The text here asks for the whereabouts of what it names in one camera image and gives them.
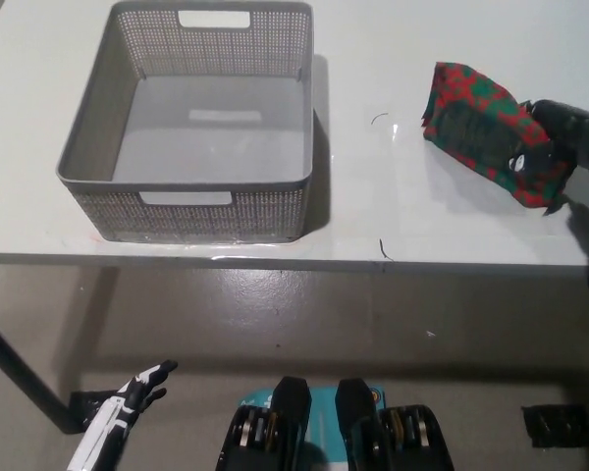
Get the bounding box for robot right black hand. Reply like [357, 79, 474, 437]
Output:
[508, 99, 589, 197]

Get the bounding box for robot left white black hand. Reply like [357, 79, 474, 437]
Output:
[66, 360, 179, 471]

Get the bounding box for red green coffee bean bag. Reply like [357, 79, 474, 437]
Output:
[420, 61, 578, 219]

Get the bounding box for black floor tape patch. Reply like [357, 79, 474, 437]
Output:
[521, 402, 589, 448]
[71, 390, 129, 436]

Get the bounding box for black table leg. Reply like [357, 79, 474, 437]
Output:
[0, 311, 82, 436]

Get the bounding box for robot left black body block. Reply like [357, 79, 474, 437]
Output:
[218, 376, 315, 471]

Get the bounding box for robot black body block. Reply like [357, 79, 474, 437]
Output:
[218, 376, 315, 471]
[336, 378, 455, 471]

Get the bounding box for robot right black body block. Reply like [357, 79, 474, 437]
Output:
[336, 378, 455, 471]

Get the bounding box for grey perforated plastic basket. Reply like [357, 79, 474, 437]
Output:
[54, 0, 316, 245]

